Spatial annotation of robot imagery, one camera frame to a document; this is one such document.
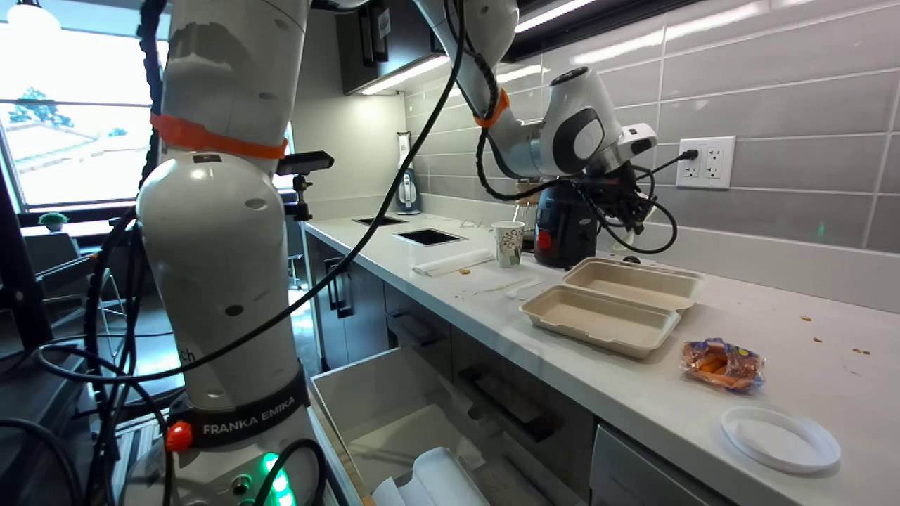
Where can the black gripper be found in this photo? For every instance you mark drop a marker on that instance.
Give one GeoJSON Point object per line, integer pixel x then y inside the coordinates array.
{"type": "Point", "coordinates": [615, 190]}

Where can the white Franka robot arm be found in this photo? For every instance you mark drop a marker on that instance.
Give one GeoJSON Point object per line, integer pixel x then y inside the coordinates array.
{"type": "Point", "coordinates": [215, 262]}

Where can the black coffee grinder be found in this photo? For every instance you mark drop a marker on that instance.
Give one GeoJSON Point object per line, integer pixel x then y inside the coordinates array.
{"type": "Point", "coordinates": [564, 233]}

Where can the beige clamshell takeout container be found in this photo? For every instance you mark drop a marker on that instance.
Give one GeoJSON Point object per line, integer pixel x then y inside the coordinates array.
{"type": "Point", "coordinates": [608, 304]}

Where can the printed paper cup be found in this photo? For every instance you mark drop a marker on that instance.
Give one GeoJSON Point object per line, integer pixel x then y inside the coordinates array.
{"type": "Point", "coordinates": [509, 245]}

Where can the cream plastic knife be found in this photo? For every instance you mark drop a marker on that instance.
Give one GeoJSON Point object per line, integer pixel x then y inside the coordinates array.
{"type": "Point", "coordinates": [502, 280]}

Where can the orange blue carrot bag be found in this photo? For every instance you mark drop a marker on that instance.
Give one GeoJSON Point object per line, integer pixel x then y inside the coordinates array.
{"type": "Point", "coordinates": [720, 364]}

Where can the soap dispenser bottle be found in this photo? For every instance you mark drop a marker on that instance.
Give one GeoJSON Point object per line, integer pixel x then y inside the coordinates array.
{"type": "Point", "coordinates": [408, 183]}

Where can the white plastic lid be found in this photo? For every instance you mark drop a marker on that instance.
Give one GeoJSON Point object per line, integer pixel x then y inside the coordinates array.
{"type": "Point", "coordinates": [779, 439]}

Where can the dark base cabinet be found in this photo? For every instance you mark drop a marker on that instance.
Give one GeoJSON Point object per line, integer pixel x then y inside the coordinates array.
{"type": "Point", "coordinates": [352, 298]}

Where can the open white drawer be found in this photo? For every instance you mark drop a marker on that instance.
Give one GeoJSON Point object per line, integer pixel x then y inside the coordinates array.
{"type": "Point", "coordinates": [394, 412]}

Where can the white paper roll stack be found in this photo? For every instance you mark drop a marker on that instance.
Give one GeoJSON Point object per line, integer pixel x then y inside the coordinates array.
{"type": "Point", "coordinates": [436, 482]}

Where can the white wall outlet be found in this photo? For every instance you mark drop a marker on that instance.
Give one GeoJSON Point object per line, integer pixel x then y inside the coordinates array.
{"type": "Point", "coordinates": [707, 160]}

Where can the black camera on stand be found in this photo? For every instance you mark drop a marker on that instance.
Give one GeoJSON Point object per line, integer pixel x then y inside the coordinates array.
{"type": "Point", "coordinates": [298, 163]}

